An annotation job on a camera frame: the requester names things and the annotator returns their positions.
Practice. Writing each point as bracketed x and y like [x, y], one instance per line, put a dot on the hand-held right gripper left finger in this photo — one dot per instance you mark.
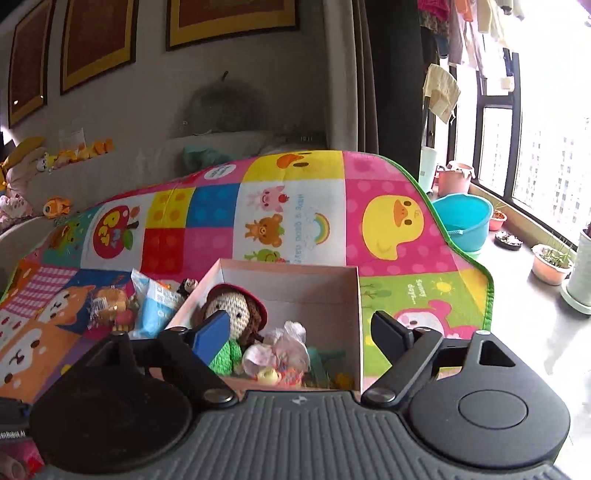
[213, 337]

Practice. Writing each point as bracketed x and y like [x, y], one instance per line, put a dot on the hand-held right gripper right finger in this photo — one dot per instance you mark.
[390, 334]

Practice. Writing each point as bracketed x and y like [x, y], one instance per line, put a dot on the white cardboard box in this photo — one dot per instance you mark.
[318, 295]

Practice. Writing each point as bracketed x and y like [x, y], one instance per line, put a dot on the bread packet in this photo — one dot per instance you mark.
[111, 302]

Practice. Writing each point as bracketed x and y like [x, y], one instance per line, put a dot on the crochet doll with red hat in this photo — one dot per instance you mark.
[227, 300]

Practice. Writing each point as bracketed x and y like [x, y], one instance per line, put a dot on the small black toy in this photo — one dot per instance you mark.
[188, 287]

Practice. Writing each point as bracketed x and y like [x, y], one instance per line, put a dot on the blue white packet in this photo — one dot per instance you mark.
[157, 304]

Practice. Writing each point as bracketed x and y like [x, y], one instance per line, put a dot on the small yellow toy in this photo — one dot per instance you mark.
[268, 376]

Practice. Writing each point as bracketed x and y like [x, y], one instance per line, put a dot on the pink white plastic bag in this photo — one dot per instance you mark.
[281, 346]

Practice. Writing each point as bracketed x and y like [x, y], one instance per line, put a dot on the green plastic toy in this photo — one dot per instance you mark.
[325, 364]

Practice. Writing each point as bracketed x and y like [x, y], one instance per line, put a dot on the teal plastic basin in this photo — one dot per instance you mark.
[461, 217]

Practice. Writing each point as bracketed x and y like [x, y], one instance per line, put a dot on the dark round dish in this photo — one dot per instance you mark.
[508, 241]

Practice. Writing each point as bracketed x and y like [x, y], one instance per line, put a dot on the small red flower pot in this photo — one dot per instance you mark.
[497, 222]

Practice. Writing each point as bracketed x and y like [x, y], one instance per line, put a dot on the colourful printed play mat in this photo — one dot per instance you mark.
[300, 207]

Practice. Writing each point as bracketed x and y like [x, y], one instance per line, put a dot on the pink bucket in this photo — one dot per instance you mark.
[455, 182]

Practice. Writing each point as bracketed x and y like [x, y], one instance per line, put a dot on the light green bin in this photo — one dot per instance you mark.
[427, 168]

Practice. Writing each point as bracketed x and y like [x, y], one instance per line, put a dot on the grey sofa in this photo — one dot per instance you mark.
[138, 175]

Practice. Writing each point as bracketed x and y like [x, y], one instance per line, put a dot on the teal cloth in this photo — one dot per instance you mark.
[203, 157]

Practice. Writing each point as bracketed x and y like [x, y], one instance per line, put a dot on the orange fish plush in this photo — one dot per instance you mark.
[57, 206]

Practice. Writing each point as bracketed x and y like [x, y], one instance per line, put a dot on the pink plush toy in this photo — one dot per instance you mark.
[14, 207]

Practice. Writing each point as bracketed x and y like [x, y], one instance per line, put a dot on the row of yellow plush ducks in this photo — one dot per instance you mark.
[83, 152]

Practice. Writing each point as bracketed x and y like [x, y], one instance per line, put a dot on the grey round plush cushion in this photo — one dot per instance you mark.
[226, 106]

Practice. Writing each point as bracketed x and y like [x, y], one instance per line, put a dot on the white paper note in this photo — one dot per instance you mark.
[73, 138]

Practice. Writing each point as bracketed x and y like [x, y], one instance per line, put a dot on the beige hanging towel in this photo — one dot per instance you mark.
[443, 92]

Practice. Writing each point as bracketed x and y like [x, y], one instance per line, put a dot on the dark curtain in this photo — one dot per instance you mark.
[369, 74]

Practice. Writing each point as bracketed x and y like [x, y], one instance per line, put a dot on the large yellow plush toy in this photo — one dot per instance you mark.
[21, 154]

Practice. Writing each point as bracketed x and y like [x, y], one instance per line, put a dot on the row of hanging clothes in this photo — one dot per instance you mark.
[466, 27]

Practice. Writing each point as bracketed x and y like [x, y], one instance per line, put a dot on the medium gold framed picture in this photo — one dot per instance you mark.
[99, 41]

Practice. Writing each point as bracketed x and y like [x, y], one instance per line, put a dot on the wide gold framed picture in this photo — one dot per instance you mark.
[231, 21]

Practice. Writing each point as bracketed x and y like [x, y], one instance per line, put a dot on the narrow gold framed picture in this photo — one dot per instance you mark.
[30, 60]

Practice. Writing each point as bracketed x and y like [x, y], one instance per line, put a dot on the black window frame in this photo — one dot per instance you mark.
[510, 138]

